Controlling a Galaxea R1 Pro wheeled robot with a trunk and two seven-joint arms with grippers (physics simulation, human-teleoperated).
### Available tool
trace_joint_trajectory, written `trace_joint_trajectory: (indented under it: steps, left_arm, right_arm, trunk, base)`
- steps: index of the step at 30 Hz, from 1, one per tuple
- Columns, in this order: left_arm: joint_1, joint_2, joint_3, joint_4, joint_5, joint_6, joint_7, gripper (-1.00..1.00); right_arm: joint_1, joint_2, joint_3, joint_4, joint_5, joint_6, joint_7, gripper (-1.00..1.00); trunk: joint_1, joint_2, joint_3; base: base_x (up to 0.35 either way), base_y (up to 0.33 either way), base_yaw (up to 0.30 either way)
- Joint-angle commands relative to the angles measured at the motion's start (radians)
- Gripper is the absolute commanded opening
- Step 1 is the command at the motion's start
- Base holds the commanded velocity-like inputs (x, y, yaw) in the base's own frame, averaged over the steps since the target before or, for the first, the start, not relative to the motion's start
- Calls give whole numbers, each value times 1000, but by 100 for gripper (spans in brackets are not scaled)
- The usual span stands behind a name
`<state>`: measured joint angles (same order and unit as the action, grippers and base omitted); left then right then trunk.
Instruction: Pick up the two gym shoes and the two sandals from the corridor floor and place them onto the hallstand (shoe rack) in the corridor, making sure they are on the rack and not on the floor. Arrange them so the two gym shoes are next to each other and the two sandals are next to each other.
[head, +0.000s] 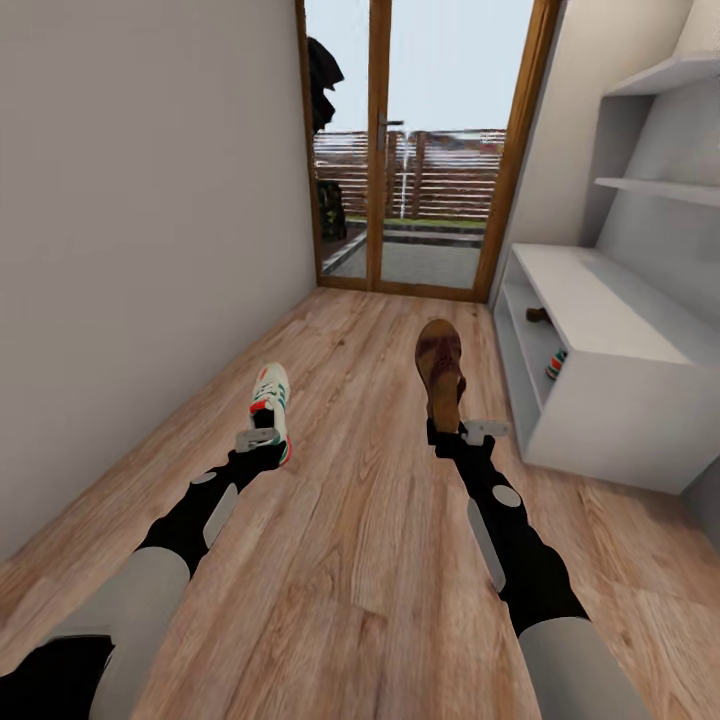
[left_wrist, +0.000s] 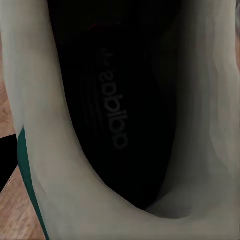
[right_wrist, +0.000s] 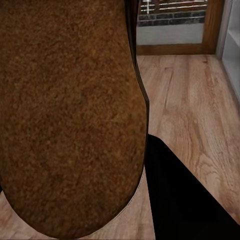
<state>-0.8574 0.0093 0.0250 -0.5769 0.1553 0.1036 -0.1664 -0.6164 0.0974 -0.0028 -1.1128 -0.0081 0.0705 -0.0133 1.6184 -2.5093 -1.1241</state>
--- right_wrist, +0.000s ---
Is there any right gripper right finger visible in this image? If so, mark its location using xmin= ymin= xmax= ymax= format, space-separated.
xmin=144 ymin=134 xmax=240 ymax=240

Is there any sandal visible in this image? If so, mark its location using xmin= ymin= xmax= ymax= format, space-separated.
xmin=0 ymin=0 xmax=150 ymax=240

